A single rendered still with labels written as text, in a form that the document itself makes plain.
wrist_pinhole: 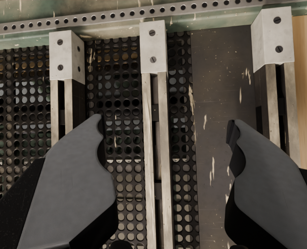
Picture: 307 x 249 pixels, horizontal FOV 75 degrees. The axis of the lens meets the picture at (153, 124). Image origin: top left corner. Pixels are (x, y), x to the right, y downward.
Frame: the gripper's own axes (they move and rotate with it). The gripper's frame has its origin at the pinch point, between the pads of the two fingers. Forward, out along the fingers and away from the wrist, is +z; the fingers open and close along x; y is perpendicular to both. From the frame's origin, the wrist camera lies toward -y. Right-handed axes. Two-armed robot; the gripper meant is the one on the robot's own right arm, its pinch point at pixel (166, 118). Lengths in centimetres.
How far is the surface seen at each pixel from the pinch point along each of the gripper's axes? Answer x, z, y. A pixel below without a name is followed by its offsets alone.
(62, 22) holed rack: -26, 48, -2
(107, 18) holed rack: -13.7, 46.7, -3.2
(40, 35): -32, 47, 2
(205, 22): 11.5, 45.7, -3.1
